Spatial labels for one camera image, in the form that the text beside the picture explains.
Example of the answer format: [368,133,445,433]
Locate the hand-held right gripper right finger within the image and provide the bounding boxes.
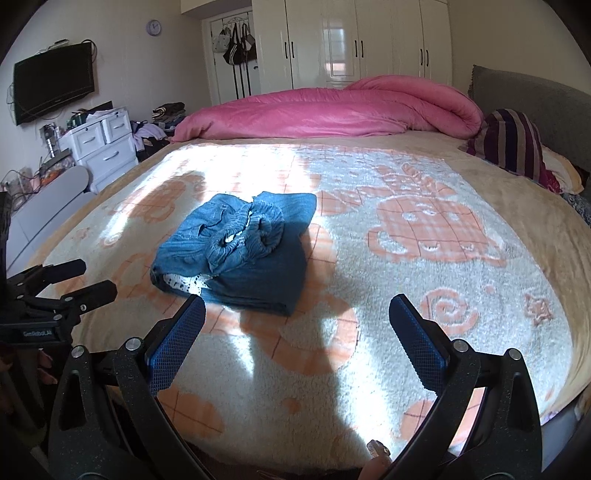
[383,295,544,480]

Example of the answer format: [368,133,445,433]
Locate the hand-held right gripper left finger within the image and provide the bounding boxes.
[48,294,206,480]

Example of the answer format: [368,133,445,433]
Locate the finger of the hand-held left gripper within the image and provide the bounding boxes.
[60,280,117,319]
[18,259,88,286]

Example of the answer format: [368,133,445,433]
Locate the blue denim pants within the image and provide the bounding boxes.
[150,191,318,317]

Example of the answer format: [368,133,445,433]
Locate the person's left hand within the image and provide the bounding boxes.
[34,351,57,385]

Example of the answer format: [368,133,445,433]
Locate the person's right hand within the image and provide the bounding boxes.
[362,440,394,480]

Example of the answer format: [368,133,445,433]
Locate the orange white printed blanket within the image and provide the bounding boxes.
[28,134,591,476]

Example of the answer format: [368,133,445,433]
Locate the grey bench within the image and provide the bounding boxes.
[7,165,95,273]

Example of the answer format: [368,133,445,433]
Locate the white drawer cabinet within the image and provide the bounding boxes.
[58,107,139,193]

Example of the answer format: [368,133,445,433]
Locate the pile of clothes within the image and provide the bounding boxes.
[130,102,188,153]

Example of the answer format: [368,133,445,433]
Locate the blue patterned cloth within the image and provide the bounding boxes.
[561,191,591,227]

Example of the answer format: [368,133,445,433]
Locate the purple striped pillow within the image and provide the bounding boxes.
[466,108,561,192]

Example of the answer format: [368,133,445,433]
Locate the pale yellow pillow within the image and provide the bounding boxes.
[540,145,585,195]

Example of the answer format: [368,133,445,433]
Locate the white door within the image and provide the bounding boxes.
[203,14,259,106]

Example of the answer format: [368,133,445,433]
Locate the pink duvet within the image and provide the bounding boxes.
[172,75,485,143]

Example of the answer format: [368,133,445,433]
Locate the grey upholstered headboard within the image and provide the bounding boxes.
[468,65,591,174]

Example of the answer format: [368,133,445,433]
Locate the hanging bags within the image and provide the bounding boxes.
[212,23,258,66]

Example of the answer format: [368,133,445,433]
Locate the white wardrobe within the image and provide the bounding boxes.
[252,0,453,93]

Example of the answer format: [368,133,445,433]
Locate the black wall television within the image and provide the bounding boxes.
[13,43,96,126]

